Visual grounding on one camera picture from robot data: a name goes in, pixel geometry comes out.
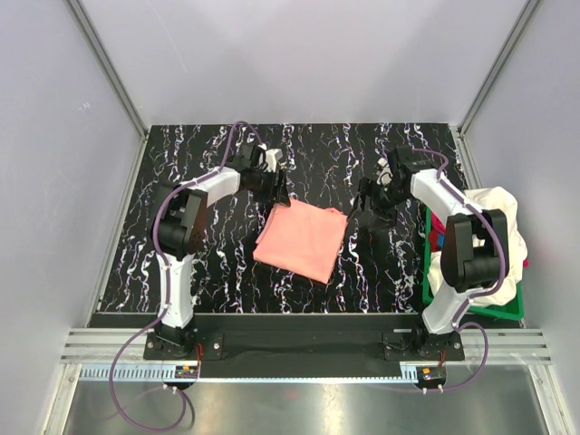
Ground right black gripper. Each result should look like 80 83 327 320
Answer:
346 177 410 233

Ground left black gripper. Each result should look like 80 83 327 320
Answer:
249 169 291 208

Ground salmon pink t-shirt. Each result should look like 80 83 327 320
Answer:
253 199 348 284

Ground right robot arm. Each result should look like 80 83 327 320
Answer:
352 147 509 360

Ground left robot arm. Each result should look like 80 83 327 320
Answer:
146 144 290 359

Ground magenta t-shirt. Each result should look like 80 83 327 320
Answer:
429 213 445 252

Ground cream white t-shirt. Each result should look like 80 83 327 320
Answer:
430 185 530 309

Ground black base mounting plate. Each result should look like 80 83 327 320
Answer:
90 312 466 377

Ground right small controller board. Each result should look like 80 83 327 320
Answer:
419 366 447 384

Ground small controller board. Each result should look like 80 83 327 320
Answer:
175 365 199 379
419 366 447 384

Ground green plastic basket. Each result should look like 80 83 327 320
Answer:
422 208 525 321

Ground left small controller board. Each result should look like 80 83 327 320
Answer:
175 365 199 379

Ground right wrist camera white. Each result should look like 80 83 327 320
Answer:
376 158 392 186

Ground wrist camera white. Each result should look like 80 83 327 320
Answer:
265 149 283 172
376 158 392 186

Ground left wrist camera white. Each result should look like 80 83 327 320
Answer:
265 149 283 172

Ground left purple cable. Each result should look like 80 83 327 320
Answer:
108 120 262 430

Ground left aluminium frame post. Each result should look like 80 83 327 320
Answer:
63 0 149 140

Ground aluminium frame post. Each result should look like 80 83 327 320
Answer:
63 0 149 140
457 0 543 137

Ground right aluminium frame post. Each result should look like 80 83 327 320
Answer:
457 0 543 137

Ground slotted cable duct rail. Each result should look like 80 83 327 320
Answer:
80 362 418 384

